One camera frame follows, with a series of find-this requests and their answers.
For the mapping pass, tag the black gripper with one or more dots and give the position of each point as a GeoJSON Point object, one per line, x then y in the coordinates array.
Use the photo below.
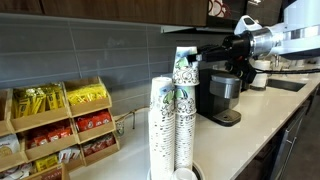
{"type": "Point", "coordinates": [238, 46]}

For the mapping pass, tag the printed paper coffee cup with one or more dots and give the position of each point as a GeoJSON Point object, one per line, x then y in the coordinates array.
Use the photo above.
{"type": "Point", "coordinates": [185, 68]}

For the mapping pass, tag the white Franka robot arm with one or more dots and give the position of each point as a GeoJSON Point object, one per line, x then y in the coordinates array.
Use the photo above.
{"type": "Point", "coordinates": [296, 33]}

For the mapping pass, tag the black silver coffee machine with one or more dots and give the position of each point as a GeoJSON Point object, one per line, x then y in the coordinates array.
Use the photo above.
{"type": "Point", "coordinates": [216, 96]}

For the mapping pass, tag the printed paper cup stack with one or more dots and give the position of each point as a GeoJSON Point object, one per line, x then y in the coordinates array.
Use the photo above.
{"type": "Point", "coordinates": [161, 133]}
{"type": "Point", "coordinates": [185, 133]}

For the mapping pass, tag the small pod cup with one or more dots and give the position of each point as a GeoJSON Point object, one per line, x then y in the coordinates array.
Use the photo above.
{"type": "Point", "coordinates": [120, 128]}

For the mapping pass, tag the round black cup holder base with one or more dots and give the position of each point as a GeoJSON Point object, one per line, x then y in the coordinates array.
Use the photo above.
{"type": "Point", "coordinates": [200, 172]}

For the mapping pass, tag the white cup lid stack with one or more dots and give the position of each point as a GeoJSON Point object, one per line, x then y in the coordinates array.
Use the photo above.
{"type": "Point", "coordinates": [184, 174]}

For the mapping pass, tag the under cabinet light strip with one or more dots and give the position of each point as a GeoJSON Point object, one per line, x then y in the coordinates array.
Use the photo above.
{"type": "Point", "coordinates": [180, 29]}

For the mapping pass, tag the white paper towel roll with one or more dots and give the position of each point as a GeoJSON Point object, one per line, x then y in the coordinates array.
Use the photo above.
{"type": "Point", "coordinates": [261, 78]}

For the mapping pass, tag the glass door cabinet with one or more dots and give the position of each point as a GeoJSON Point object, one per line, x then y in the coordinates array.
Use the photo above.
{"type": "Point", "coordinates": [263, 10]}

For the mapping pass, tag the dark counter sink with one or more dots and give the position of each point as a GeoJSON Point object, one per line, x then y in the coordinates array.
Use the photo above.
{"type": "Point", "coordinates": [286, 85]}

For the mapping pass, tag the dark wooden upper cabinet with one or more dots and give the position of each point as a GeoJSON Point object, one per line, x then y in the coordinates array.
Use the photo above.
{"type": "Point", "coordinates": [116, 10]}

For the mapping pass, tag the dark lower cabinet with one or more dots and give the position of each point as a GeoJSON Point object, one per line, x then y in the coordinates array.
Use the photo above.
{"type": "Point", "coordinates": [286, 153]}

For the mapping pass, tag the bright yellow tea packets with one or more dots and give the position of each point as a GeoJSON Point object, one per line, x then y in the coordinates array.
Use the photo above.
{"type": "Point", "coordinates": [86, 94]}

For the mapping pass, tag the red tea packets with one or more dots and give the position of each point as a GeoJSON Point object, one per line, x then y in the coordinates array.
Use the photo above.
{"type": "Point", "coordinates": [93, 120]}
{"type": "Point", "coordinates": [98, 145]}
{"type": "Point", "coordinates": [50, 136]}

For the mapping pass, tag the white and red packets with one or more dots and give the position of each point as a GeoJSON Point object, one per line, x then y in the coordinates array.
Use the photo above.
{"type": "Point", "coordinates": [69, 155]}

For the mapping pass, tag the mustard yellow tea packets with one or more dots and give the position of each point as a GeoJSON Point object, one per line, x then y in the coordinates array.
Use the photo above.
{"type": "Point", "coordinates": [36, 101]}

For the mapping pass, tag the wooden tea packet organizer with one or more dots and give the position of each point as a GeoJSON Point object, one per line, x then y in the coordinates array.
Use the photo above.
{"type": "Point", "coordinates": [40, 119]}

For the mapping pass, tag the small yellow tea packets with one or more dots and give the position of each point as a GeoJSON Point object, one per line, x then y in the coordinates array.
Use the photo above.
{"type": "Point", "coordinates": [46, 162]}

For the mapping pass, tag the brown tea box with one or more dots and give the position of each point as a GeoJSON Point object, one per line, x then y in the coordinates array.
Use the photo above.
{"type": "Point", "coordinates": [52, 174]}

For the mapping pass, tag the white printed tea packets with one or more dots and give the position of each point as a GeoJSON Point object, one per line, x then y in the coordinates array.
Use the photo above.
{"type": "Point", "coordinates": [8, 145]}
{"type": "Point", "coordinates": [15, 172]}

